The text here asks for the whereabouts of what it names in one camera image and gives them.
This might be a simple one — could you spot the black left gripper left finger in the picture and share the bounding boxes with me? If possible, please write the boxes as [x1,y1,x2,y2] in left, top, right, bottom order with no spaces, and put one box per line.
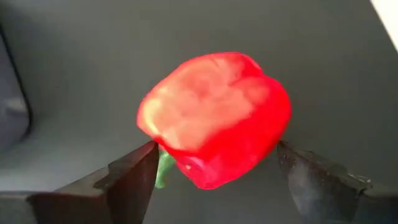
[26,139,161,224]

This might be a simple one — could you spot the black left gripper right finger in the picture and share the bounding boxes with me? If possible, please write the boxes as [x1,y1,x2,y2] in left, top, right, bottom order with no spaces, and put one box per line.
[276,139,373,224]

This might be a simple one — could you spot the red bell pepper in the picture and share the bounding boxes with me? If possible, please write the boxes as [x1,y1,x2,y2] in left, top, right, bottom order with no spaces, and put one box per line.
[136,51,292,190]

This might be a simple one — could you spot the clear plastic bin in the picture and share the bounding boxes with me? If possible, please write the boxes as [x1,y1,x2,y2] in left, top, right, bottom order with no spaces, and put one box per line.
[0,24,32,150]

